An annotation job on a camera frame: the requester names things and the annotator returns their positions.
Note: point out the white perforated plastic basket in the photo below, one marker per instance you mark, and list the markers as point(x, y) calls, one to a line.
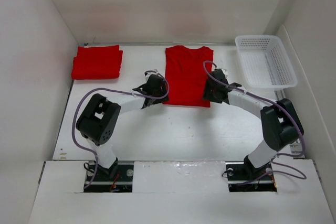
point(264, 62)

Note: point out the folded red t shirt stack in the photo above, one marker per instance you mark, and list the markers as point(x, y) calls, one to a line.
point(97, 63)

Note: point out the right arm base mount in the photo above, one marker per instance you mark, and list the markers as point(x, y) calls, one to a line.
point(240, 181)

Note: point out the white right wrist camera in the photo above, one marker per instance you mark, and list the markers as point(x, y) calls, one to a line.
point(224, 71)

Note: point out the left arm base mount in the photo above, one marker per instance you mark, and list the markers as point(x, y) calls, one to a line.
point(120, 180)

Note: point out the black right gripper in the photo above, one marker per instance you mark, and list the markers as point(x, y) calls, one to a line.
point(212, 91)

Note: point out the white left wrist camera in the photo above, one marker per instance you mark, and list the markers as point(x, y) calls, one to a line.
point(149, 73)

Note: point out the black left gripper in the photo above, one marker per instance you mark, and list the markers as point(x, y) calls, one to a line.
point(158, 87)

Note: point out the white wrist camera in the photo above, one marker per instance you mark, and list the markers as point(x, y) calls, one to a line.
point(224, 71)
point(149, 73)

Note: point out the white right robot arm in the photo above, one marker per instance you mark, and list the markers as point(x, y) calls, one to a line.
point(279, 121)

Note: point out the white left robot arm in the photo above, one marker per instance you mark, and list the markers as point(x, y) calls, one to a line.
point(99, 117)

